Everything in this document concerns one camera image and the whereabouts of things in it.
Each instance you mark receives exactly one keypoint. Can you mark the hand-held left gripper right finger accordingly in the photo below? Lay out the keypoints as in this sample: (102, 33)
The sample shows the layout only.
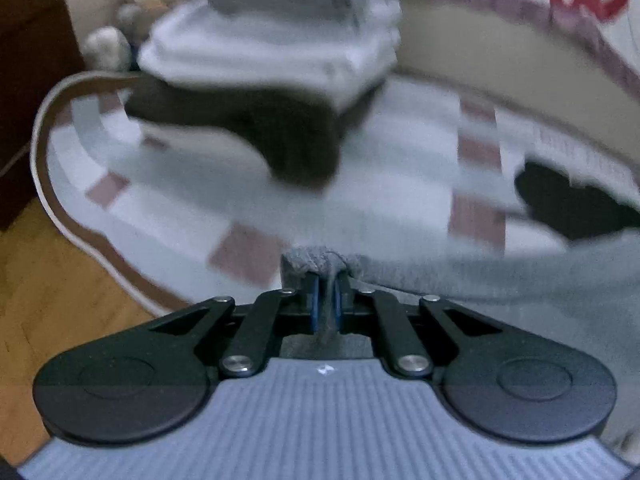
(342, 305)

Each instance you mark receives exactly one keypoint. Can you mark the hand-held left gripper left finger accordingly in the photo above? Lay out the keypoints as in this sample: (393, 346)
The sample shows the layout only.
(314, 305)

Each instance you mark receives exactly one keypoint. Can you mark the checkered blanket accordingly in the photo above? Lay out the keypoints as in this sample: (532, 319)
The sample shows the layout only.
(400, 185)

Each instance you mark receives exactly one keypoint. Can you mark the black folded garment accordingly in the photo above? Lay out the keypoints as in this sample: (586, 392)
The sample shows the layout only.
(280, 135)

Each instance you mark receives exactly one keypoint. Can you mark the white folded garment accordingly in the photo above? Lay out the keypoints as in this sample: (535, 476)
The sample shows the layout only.
(260, 50)

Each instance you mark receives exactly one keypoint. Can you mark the beige bedding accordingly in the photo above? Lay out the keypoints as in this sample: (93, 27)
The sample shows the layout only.
(460, 40)

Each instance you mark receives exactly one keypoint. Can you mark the white plush toy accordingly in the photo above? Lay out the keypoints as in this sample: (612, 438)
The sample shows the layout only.
(105, 47)

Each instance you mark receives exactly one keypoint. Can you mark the dark wooden cabinet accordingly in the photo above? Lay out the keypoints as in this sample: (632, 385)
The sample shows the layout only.
(30, 85)

